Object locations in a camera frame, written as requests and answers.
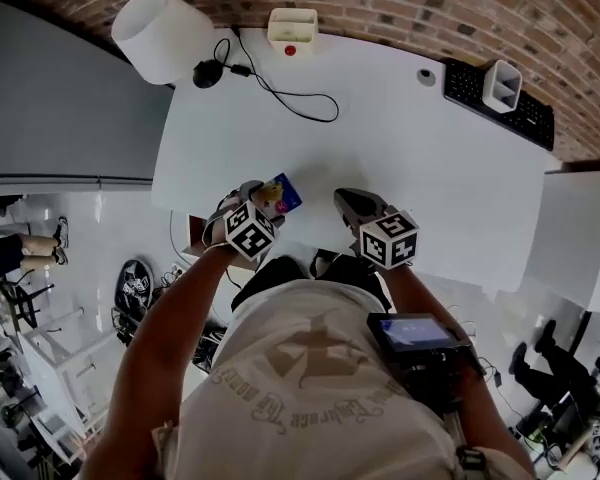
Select cream box with red button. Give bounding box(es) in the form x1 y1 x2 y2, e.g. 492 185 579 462
267 7 319 59

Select black lamp cable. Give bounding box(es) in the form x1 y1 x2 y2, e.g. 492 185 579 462
214 28 341 125

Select black round object on floor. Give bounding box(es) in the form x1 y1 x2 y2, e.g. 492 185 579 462
114 256 157 311

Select white pen holder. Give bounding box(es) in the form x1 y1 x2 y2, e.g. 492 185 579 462
482 59 525 115

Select white side table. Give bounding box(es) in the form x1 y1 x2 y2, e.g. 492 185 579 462
17 307 122 465

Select person's torso in white shirt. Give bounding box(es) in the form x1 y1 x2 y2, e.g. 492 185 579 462
152 277 536 480

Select white desk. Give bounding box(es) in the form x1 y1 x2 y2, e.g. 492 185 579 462
150 25 564 290

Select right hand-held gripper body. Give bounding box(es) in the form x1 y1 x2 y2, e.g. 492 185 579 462
349 209 421 271

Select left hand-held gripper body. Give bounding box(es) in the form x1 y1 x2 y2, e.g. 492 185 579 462
201 187 280 262

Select white table lamp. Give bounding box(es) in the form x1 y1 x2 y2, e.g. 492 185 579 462
110 0 226 90

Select person's left forearm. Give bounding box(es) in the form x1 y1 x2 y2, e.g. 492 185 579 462
112 245 241 369

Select person's right forearm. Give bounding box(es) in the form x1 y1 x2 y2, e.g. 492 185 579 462
379 261 462 330

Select person's legs in black shorts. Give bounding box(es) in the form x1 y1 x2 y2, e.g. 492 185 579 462
231 250 387 315

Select black chest-mounted screen device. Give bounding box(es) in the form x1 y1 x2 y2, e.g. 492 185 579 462
366 311 482 410

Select small colourful packet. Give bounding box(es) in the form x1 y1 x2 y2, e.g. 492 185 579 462
252 171 304 217

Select black keyboard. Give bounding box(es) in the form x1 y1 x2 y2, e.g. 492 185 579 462
442 57 557 152

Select wooden drawer with white front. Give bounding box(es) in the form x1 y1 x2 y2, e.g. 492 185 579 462
184 213 259 272

